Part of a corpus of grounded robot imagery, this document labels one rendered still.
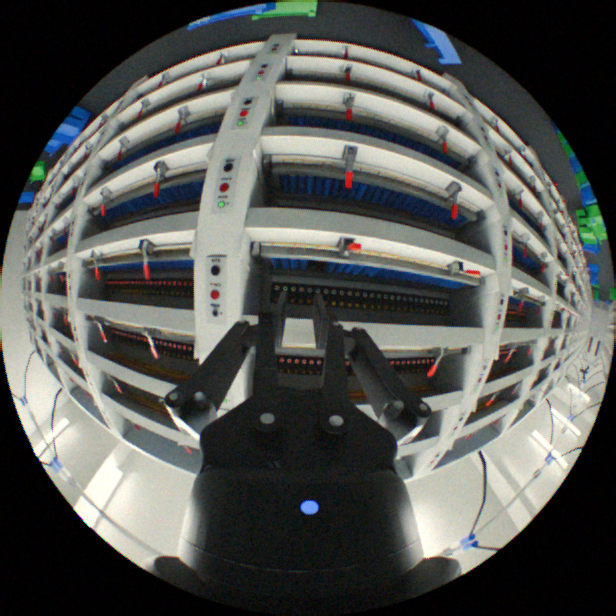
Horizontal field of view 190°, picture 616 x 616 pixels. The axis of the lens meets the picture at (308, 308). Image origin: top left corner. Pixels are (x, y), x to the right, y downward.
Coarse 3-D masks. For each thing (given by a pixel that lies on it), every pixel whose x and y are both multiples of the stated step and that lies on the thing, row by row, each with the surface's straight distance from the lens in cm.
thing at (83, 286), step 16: (144, 80) 127; (128, 96) 119; (112, 128) 106; (96, 176) 96; (80, 224) 89; (80, 240) 89; (80, 288) 89; (96, 288) 93; (80, 336) 90; (96, 336) 95; (80, 352) 97; (96, 352) 96; (96, 384) 98; (112, 384) 104; (96, 400) 109; (112, 416) 108; (112, 432) 123
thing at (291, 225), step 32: (256, 224) 35; (288, 224) 34; (320, 224) 35; (352, 224) 36; (384, 224) 39; (256, 256) 39; (416, 256) 44; (448, 256) 45; (480, 256) 55; (384, 288) 55; (480, 288) 63
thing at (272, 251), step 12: (264, 252) 39; (276, 252) 38; (288, 252) 38; (300, 252) 38; (312, 252) 38; (324, 252) 38; (336, 252) 39; (372, 252) 39; (360, 264) 41; (372, 264) 41; (384, 264) 41; (396, 264) 43; (408, 264) 44; (420, 264) 45; (444, 276) 50; (468, 276) 57; (480, 276) 59
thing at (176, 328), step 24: (96, 312) 71; (120, 312) 58; (144, 312) 51; (168, 312) 45; (192, 312) 42; (120, 336) 90; (144, 336) 78; (168, 336) 55; (192, 336) 49; (192, 360) 65
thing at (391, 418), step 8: (392, 408) 10; (400, 408) 10; (384, 416) 11; (392, 416) 11; (400, 416) 11; (384, 424) 11; (392, 424) 10; (400, 424) 11; (408, 424) 11; (392, 432) 10; (400, 432) 10; (408, 432) 10; (416, 432) 11; (400, 440) 10
